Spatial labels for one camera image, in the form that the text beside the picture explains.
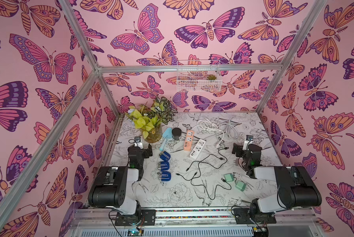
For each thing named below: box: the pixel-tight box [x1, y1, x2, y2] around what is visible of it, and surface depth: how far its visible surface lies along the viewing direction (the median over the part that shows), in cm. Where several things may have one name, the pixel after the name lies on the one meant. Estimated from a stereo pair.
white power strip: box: [189, 139, 207, 159], surface depth 99 cm
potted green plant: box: [125, 96, 178, 144], surface depth 93 cm
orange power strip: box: [183, 129, 195, 152], surface depth 102 cm
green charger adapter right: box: [235, 180, 247, 192], surface depth 84 cm
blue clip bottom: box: [158, 170, 172, 182], surface depth 87 cm
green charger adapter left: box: [224, 173, 234, 183], surface depth 87 cm
